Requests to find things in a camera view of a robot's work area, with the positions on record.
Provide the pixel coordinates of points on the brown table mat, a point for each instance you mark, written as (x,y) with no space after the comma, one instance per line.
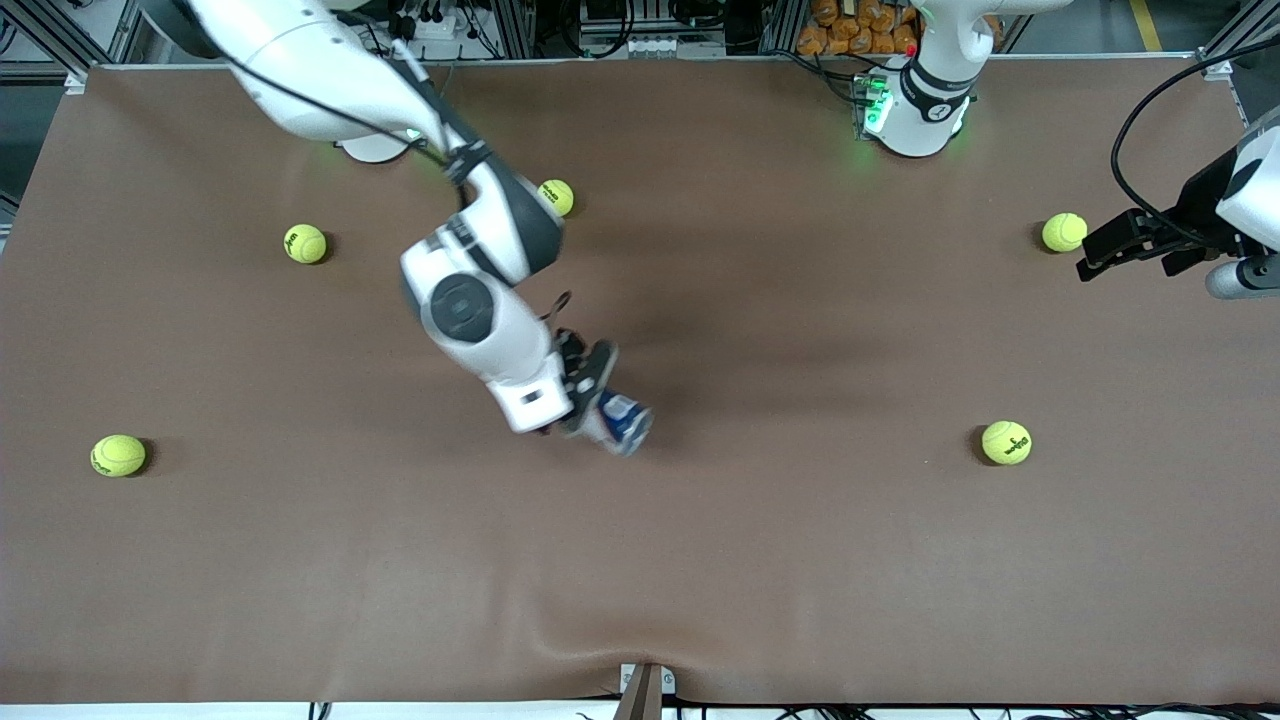
(640,580)

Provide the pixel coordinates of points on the orange items bag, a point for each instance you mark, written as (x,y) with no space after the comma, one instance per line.
(850,30)

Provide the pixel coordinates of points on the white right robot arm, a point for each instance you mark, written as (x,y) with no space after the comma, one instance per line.
(460,305)

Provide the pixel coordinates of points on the metal table corner bracket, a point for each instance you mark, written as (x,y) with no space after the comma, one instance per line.
(1217,69)
(76,82)

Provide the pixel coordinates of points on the aluminium frame post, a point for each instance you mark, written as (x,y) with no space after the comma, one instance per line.
(515,25)
(780,25)

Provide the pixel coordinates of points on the small white power strip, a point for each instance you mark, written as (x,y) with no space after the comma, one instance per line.
(435,27)

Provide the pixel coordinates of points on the metal table clamp bracket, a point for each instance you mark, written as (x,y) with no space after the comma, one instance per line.
(645,690)

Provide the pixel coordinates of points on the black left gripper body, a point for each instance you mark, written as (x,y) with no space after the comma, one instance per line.
(1196,207)

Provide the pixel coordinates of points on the yellow-green tennis ball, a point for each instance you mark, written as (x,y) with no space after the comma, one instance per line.
(1064,232)
(1006,442)
(118,455)
(305,243)
(560,196)

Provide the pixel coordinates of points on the long white socket bar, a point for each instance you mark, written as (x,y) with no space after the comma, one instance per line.
(650,46)

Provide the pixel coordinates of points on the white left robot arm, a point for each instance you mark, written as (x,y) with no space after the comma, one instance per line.
(925,120)

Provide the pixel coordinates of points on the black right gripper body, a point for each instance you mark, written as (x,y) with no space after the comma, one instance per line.
(572,358)

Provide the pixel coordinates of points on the white blue tennis ball can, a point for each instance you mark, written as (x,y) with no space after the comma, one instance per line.
(625,425)

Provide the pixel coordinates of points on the aluminium frame strut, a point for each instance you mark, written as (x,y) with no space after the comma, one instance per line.
(55,45)
(1235,32)

